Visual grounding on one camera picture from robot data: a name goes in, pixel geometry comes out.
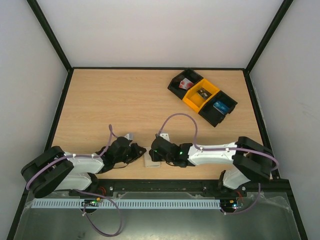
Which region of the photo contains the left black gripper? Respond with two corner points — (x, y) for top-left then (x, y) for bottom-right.
(114, 143), (147, 164)

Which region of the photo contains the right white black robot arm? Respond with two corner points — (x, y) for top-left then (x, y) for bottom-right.
(149, 136), (274, 196)

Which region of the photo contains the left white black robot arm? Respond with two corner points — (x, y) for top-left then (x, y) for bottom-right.
(21, 136), (147, 199)

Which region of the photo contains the black bin with blue card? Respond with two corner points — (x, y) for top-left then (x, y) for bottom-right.
(198, 90), (238, 127)

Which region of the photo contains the red white card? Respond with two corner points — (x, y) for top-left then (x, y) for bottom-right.
(178, 78), (194, 90)

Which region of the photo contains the dark card in yellow bin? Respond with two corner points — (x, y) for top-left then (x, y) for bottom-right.
(197, 87), (212, 100)

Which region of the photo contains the blue card in bin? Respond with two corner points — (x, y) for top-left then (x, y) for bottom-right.
(213, 100), (230, 115)

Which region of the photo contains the black bin with red card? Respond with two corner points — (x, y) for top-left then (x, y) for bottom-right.
(167, 68), (203, 100)

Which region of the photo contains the yellow bin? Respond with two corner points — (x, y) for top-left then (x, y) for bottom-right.
(182, 78), (220, 113)

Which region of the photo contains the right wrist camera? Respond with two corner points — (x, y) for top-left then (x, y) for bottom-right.
(159, 133), (170, 142)

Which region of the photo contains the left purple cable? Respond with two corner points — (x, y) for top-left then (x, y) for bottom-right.
(25, 124), (124, 237)

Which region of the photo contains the purple cable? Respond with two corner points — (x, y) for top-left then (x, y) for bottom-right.
(25, 124), (124, 237)
(158, 113), (279, 216)

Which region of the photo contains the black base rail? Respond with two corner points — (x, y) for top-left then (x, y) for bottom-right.
(68, 178), (291, 198)

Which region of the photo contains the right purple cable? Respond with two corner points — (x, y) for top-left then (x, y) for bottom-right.
(158, 113), (279, 216)

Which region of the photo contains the white slotted cable duct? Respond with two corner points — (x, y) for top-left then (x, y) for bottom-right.
(31, 198), (221, 210)

